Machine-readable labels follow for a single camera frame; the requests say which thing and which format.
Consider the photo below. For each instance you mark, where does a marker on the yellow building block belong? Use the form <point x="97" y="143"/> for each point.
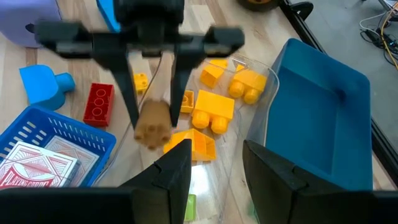
<point x="213" y="74"/>
<point x="248" y="81"/>
<point x="214" y="105"/>
<point x="202" y="146"/>

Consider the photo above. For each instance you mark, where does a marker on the blue hollow building block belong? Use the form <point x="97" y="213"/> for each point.
<point x="40" y="87"/>

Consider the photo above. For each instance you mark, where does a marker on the blue slotted plastic basket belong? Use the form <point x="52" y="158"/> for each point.
<point x="62" y="124"/>

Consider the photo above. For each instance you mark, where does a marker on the small yellow brick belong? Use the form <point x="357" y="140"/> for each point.
<point x="188" y="102"/>
<point x="141" y="83"/>

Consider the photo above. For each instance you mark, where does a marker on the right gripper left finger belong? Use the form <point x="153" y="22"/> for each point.
<point x="124" y="205"/>

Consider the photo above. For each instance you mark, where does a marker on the red building brick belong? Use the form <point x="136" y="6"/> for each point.
<point x="99" y="105"/>

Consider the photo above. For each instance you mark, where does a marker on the tan studded building block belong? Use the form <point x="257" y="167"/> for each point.
<point x="154" y="124"/>

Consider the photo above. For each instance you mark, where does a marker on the red playing card deck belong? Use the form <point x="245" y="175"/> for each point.
<point x="37" y="168"/>
<point x="84" y="155"/>

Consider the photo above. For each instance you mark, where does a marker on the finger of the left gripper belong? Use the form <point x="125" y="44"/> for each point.
<point x="116" y="56"/>
<point x="186" y="56"/>

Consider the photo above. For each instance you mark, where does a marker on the teal plastic tray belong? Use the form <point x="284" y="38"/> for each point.
<point x="311" y="124"/>

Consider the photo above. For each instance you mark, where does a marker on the clear plastic tray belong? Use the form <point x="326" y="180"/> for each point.
<point x="224" y="186"/>

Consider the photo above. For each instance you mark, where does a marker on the light green building block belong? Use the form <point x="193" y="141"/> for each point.
<point x="190" y="208"/>

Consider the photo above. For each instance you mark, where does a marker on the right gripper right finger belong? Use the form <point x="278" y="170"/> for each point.
<point x="311" y="205"/>

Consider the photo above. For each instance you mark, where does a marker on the purple foam die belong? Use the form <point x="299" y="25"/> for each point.
<point x="25" y="18"/>

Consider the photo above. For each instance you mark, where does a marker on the black table clamp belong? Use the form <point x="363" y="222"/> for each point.
<point x="303" y="7"/>

